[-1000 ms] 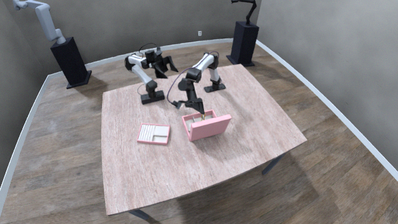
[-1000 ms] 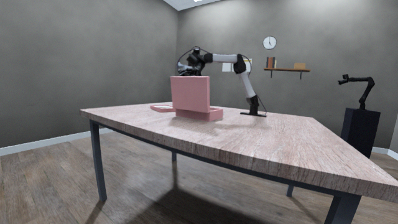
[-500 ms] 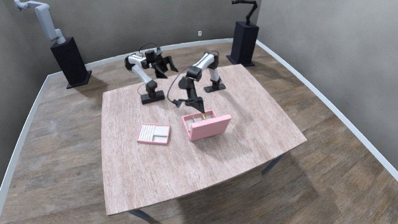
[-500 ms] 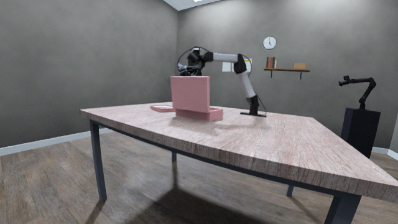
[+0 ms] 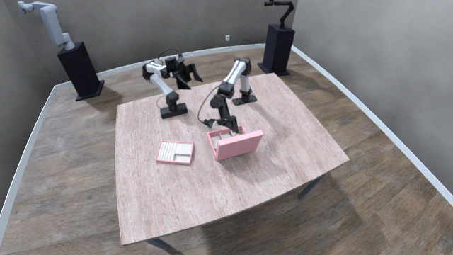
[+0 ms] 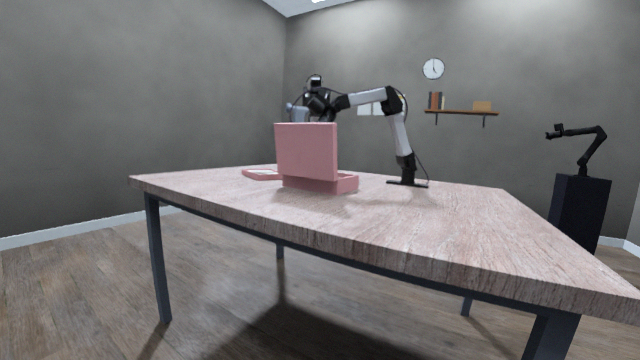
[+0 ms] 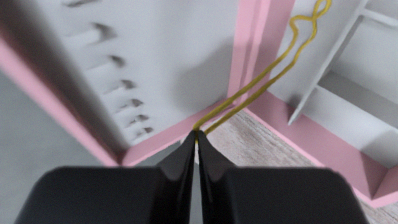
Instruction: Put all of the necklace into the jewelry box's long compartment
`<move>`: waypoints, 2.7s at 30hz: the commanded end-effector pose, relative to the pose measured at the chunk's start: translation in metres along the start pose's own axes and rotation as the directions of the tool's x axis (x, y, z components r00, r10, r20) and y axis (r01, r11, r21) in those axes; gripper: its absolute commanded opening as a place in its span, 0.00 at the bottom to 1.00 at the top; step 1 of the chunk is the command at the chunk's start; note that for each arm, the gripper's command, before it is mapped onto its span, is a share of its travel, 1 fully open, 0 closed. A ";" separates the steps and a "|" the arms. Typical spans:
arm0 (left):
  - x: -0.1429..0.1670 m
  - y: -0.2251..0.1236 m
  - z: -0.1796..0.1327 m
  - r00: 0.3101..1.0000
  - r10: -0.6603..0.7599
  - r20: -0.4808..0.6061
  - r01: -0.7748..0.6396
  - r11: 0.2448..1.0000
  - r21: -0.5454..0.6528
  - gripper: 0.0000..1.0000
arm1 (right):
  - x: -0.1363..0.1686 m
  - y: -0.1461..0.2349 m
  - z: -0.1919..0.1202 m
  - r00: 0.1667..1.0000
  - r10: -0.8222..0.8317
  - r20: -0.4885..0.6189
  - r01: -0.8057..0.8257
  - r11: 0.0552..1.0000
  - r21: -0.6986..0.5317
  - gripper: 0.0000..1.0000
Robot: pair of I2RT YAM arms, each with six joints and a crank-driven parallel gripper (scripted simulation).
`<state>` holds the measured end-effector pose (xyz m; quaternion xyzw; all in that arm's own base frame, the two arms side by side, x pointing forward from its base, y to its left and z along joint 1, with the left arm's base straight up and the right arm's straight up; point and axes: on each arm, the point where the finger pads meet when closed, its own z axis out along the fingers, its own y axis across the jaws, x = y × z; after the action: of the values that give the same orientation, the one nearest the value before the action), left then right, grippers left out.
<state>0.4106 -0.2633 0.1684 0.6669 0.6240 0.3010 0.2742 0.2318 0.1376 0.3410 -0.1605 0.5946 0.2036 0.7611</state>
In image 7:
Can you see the yellow necklace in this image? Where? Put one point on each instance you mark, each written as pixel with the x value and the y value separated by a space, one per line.
pixel 219 108

